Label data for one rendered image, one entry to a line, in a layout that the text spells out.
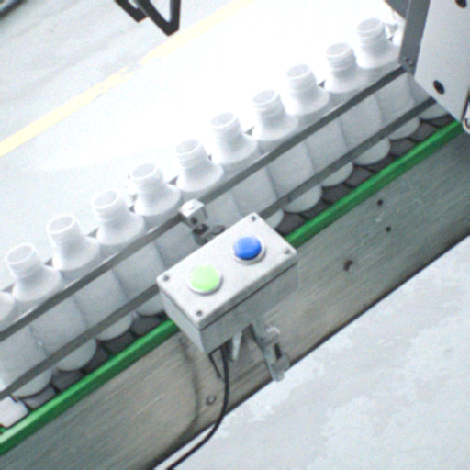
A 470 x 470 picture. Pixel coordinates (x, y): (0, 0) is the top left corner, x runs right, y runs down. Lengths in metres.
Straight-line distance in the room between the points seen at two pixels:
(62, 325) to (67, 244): 0.09
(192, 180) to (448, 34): 0.77
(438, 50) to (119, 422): 0.87
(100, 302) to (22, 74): 3.36
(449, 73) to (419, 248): 0.94
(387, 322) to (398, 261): 1.24
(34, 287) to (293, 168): 0.36
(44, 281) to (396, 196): 0.49
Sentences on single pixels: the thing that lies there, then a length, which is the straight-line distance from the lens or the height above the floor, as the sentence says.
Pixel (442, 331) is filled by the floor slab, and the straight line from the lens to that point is 2.80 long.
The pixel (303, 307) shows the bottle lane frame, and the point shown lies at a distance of 1.56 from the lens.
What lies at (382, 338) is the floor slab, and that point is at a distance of 2.83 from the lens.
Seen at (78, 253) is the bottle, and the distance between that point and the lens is 1.39.
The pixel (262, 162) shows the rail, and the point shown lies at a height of 1.11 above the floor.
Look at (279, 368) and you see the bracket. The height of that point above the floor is 0.89.
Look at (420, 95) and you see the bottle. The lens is 1.61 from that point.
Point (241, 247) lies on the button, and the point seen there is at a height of 1.12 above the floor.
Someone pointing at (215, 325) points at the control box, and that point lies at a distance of 1.29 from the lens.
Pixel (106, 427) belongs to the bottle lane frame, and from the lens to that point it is 1.47.
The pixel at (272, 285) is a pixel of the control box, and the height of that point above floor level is 1.07.
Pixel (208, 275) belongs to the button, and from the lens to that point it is 1.29.
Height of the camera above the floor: 1.87
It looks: 34 degrees down
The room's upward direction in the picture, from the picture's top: 22 degrees counter-clockwise
